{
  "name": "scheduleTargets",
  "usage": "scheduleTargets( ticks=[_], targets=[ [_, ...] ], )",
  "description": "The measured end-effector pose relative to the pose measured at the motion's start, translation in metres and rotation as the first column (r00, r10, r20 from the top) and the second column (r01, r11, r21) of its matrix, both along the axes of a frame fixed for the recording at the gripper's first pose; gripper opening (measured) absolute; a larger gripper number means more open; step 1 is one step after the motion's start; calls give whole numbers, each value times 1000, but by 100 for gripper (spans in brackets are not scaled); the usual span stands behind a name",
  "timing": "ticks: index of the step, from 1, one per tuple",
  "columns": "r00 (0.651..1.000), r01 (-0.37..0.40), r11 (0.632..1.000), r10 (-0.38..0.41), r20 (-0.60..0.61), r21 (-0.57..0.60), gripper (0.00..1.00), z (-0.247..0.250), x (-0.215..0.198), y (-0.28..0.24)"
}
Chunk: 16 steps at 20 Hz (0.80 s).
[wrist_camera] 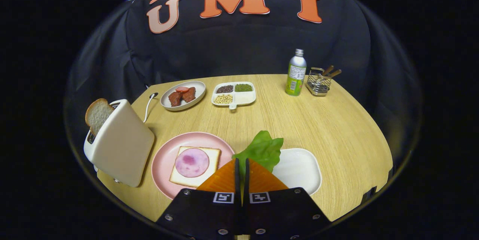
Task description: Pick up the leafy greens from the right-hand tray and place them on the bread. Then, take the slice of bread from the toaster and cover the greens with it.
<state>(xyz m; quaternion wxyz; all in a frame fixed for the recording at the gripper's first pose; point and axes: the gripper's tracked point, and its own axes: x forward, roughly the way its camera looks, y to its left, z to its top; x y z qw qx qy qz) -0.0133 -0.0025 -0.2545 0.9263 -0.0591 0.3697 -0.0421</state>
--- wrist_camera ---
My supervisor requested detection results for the white divided dish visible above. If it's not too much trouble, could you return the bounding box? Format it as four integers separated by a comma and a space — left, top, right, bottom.
211, 81, 257, 110

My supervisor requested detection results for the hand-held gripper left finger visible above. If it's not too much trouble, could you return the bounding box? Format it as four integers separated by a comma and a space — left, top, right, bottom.
155, 159, 244, 240

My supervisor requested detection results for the pink round plate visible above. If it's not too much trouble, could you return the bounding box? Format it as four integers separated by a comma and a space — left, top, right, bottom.
151, 132, 235, 200

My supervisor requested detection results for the white rounded rectangular plate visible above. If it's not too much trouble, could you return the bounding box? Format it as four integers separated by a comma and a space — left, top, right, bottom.
272, 148, 322, 196

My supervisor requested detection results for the cream white toaster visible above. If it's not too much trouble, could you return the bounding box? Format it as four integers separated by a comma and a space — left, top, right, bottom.
83, 99, 155, 188

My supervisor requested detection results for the toasted bread slice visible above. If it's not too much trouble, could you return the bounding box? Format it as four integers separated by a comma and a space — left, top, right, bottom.
85, 98, 115, 137

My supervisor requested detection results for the metal wire basket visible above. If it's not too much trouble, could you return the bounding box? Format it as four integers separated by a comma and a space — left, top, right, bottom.
306, 67, 332, 96

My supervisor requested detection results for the white bread slice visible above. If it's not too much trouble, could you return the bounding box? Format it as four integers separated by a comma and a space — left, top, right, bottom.
169, 146, 221, 188

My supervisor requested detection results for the pink ham slice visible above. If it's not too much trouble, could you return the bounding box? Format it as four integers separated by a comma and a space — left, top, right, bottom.
175, 148, 210, 178

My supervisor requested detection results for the green lettuce leaf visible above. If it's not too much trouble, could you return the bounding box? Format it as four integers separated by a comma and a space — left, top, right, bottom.
232, 130, 284, 175

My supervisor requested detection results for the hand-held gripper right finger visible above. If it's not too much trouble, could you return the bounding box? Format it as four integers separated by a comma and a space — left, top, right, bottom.
243, 159, 332, 240

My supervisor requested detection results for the white toaster cable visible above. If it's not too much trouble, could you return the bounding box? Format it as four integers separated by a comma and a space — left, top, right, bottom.
143, 92, 159, 123

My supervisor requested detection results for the beige round plate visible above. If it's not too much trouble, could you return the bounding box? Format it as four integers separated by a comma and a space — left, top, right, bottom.
160, 81, 206, 111

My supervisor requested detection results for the brown meat piece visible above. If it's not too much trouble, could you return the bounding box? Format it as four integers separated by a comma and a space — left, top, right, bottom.
181, 87, 196, 103
168, 91, 183, 107

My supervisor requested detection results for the silver green bottle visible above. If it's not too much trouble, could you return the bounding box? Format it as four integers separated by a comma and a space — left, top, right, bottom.
285, 49, 307, 96

